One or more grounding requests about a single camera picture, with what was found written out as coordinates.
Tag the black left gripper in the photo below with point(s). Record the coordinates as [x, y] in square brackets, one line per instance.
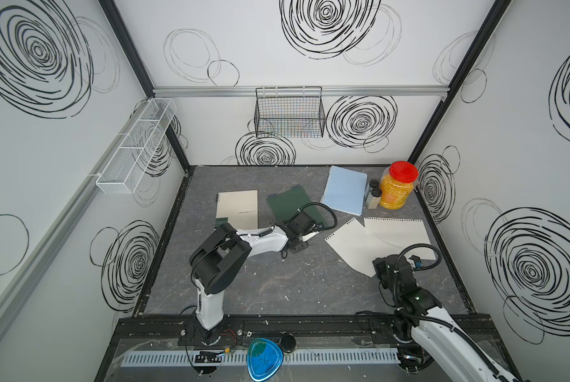
[301, 247]

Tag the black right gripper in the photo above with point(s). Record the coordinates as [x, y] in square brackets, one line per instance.
[379, 263]

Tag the green spiral notepad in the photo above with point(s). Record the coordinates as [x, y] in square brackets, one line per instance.
[285, 205]

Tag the light blue spiral notebook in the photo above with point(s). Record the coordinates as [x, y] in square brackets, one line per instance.
[345, 190]

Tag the torn lined paper page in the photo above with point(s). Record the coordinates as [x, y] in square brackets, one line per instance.
[388, 236]

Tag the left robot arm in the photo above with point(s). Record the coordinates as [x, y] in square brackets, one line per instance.
[219, 259]

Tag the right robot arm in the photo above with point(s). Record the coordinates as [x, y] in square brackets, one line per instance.
[421, 318]

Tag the beige spiral notebook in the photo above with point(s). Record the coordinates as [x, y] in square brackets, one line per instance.
[239, 209]

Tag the beige powder spice bottle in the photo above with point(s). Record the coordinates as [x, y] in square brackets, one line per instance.
[373, 198]

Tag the rear black-capped spice bottle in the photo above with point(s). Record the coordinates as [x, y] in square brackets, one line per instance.
[374, 183]

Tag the corn flakes jar red lid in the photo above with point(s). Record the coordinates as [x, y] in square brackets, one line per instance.
[397, 182]

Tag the black round cap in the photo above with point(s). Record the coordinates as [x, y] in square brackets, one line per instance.
[288, 343]

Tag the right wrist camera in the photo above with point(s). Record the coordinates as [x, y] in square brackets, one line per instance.
[415, 262]

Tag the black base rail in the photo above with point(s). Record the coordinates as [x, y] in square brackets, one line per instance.
[241, 329]

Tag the black wire wall basket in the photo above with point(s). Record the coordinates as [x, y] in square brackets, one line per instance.
[290, 112]

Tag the white wire wall shelf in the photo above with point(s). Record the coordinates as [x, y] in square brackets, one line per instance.
[142, 150]

